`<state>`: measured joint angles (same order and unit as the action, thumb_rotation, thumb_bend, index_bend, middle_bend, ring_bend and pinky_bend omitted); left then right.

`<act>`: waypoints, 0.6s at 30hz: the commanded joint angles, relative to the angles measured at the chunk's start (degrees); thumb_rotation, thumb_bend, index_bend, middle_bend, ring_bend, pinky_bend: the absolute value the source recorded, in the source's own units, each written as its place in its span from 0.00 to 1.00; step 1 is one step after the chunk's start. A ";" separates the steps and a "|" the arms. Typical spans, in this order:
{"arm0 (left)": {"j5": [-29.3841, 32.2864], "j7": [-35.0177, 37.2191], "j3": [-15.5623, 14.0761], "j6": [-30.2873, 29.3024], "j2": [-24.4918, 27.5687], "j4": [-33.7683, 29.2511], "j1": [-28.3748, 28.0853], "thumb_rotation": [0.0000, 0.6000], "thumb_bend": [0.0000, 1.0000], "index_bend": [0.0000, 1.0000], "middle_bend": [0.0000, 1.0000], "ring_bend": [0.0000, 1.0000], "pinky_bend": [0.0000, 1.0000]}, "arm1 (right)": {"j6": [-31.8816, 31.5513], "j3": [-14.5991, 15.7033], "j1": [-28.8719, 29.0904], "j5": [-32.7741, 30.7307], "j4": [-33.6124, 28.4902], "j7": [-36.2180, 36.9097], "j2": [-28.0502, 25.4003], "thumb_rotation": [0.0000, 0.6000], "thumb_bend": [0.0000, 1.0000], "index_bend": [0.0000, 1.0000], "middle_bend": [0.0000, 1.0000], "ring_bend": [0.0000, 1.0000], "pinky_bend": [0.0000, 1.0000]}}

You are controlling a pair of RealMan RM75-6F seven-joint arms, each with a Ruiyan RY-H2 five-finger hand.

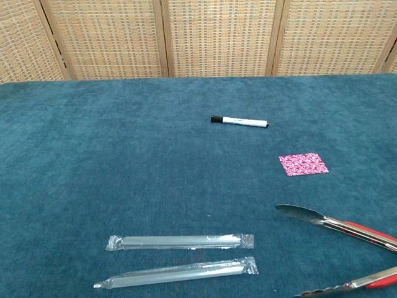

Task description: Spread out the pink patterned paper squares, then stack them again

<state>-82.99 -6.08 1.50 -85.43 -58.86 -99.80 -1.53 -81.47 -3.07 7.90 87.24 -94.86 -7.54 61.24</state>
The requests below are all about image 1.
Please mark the clear wrapped straw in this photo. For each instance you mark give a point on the clear wrapped straw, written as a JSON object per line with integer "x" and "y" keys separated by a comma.
{"x": 180, "y": 274}
{"x": 180, "y": 242}

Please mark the pink patterned cloth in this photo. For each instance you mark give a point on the pink patterned cloth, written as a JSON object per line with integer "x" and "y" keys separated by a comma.
{"x": 303, "y": 164}

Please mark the woven rattan screen panel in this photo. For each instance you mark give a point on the woven rattan screen panel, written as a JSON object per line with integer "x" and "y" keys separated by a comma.
{"x": 21, "y": 46}
{"x": 392, "y": 65}
{"x": 108, "y": 40}
{"x": 335, "y": 37}
{"x": 220, "y": 37}

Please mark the metal tongs with red grips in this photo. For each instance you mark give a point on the metal tongs with red grips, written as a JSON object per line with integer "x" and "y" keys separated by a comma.
{"x": 297, "y": 212}

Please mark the blue velvet table cover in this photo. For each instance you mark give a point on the blue velvet table cover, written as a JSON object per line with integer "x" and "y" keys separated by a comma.
{"x": 124, "y": 155}

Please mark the white marker with black cap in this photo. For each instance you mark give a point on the white marker with black cap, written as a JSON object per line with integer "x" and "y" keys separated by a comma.
{"x": 242, "y": 121}

